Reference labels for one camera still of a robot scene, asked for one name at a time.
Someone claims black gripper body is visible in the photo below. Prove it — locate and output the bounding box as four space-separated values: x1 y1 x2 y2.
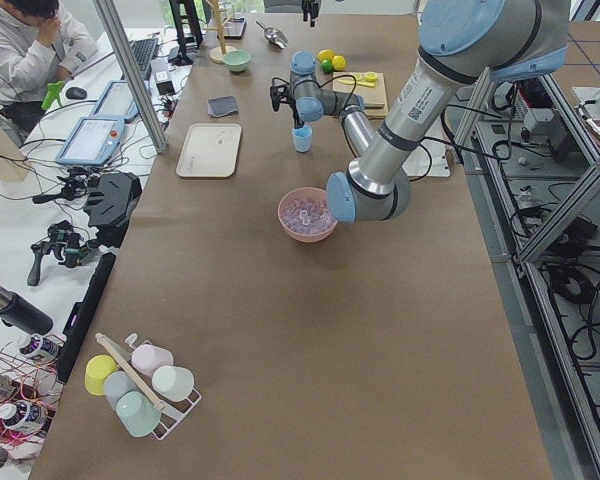
269 77 298 116
301 0 320 20

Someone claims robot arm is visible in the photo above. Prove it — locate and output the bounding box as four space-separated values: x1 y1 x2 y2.
270 1 570 222

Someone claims light blue cup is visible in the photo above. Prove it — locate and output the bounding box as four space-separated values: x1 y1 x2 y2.
292 124 313 153

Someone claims steel ice scoop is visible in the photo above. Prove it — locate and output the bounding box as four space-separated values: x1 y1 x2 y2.
255 21 288 50

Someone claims clear ice cubes pile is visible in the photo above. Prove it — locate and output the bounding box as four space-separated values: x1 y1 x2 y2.
281 199 337 235

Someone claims pink cup on rack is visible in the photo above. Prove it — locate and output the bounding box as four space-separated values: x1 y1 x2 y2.
131 344 174 377

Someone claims white cup on rack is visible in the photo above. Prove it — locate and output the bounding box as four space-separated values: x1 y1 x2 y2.
151 365 195 402

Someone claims yellow cup on rack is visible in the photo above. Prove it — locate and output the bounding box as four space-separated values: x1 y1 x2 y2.
84 354 118 396

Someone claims grey cup on rack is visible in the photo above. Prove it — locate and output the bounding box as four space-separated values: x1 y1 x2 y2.
103 370 137 410

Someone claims white cup rack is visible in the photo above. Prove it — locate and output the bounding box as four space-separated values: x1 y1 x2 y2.
95 332 202 440

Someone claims mint cup on rack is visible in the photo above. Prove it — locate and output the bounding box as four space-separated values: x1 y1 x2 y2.
115 391 161 438

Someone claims yellow lemon outer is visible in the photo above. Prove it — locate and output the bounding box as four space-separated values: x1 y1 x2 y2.
316 49 335 63

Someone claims green lime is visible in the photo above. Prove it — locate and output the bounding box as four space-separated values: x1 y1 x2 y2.
321 59 334 74

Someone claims mint green bowl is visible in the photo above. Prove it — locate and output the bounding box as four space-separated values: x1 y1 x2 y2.
223 49 252 73

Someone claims yellow plastic knife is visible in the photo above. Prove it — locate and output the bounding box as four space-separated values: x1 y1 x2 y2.
336 77 377 88

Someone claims yellow lemon near board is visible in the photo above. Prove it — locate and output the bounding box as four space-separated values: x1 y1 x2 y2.
331 55 347 71

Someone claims grey folded cloth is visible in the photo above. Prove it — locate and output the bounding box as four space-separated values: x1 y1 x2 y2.
207 96 239 118

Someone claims wooden glass stand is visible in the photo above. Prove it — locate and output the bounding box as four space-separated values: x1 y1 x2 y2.
205 0 236 64

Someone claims bamboo cutting board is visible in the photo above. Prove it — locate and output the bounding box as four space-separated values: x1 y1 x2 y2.
332 72 388 119

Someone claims lemon half upper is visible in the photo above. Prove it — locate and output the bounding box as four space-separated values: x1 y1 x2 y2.
362 71 378 83

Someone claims pink bowl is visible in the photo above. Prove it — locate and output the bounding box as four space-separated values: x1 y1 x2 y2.
277 187 338 243

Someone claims cream rabbit tray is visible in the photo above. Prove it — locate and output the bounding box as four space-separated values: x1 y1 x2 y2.
175 123 242 179

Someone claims black keyboard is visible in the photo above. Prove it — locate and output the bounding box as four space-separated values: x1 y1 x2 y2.
129 37 159 80

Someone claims blue teach pendant far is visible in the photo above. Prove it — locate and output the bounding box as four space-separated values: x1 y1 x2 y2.
91 80 139 122

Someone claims blue teach pendant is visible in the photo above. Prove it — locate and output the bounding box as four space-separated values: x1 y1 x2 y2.
91 80 139 122
55 115 126 167

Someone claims blue teach pendant near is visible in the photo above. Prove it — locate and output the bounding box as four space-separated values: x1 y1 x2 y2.
55 115 126 167

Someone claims computer mouse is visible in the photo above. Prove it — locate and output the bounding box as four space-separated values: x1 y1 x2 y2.
65 87 88 100

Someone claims seated person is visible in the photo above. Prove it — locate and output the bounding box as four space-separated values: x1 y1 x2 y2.
0 0 100 119

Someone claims black thermos bottle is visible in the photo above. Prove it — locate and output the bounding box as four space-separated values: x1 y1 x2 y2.
0 285 53 335

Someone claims aluminium frame post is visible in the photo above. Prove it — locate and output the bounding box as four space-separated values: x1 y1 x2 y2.
93 0 168 154

